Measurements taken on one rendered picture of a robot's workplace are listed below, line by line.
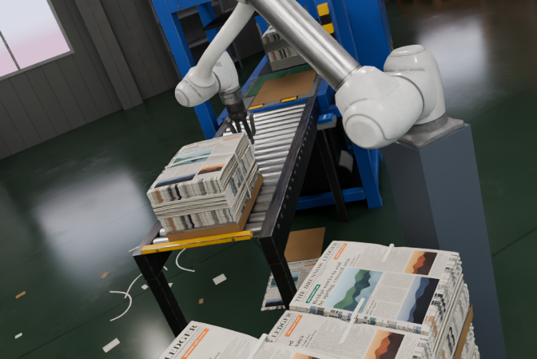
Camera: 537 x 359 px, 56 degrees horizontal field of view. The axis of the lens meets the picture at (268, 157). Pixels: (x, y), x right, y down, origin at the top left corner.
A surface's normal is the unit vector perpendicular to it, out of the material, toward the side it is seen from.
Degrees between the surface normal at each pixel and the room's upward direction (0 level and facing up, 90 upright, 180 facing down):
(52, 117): 90
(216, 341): 1
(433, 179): 90
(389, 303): 1
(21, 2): 90
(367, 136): 95
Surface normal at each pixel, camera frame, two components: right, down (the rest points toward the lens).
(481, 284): 0.40, 0.26
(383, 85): 0.33, -0.51
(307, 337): -0.29, -0.87
